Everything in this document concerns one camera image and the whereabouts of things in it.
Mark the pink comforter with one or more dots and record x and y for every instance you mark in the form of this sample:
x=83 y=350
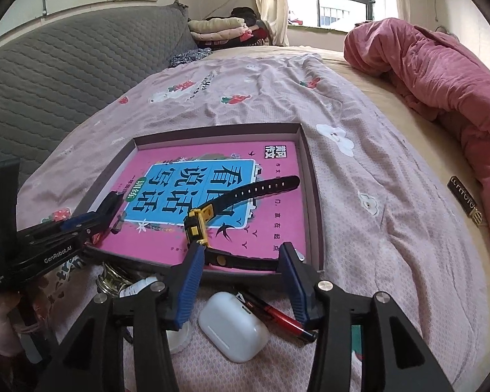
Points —
x=433 y=69

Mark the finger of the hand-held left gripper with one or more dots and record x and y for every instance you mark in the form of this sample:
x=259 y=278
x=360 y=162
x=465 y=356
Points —
x=71 y=223
x=106 y=206

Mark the grey quilted headboard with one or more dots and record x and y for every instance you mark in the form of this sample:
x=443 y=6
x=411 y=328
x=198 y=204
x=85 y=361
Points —
x=65 y=69

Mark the shallow purple cardboard box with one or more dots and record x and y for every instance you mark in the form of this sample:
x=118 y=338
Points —
x=312 y=212

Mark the beige folded blanket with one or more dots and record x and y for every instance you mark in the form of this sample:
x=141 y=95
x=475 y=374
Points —
x=216 y=23

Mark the black folded garment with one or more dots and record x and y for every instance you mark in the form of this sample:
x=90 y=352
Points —
x=243 y=13

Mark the white ribbed cap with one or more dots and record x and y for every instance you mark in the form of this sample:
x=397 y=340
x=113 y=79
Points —
x=179 y=341

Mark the pink folded blanket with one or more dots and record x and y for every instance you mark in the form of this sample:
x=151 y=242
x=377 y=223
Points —
x=220 y=34

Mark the beige bed sheet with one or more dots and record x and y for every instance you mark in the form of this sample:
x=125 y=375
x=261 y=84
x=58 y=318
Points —
x=433 y=163

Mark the white earbuds case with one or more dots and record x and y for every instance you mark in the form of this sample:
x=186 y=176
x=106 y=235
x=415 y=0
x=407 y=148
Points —
x=232 y=326

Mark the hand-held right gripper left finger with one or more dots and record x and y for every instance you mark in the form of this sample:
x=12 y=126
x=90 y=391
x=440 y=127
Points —
x=188 y=286

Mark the person's left hand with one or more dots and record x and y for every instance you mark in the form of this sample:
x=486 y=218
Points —
x=0 y=322

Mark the gold bottle cap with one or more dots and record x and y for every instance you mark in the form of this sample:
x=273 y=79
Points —
x=112 y=279

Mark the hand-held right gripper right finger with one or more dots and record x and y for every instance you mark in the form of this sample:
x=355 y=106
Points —
x=298 y=286

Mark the pink and blue book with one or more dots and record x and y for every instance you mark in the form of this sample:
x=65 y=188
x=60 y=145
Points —
x=269 y=228

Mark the black bed label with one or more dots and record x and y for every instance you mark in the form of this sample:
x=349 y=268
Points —
x=463 y=198

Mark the pink strawberry printed bedsheet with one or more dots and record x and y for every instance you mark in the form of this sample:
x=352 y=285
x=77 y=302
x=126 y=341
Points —
x=269 y=98

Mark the dark patterned cloth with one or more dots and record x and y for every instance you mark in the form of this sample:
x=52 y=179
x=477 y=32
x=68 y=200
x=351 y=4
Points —
x=190 y=56

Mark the red and black pen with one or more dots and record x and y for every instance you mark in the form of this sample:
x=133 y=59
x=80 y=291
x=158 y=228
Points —
x=277 y=314

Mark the black and yellow wristwatch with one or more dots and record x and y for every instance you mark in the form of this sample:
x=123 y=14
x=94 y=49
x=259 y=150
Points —
x=261 y=188

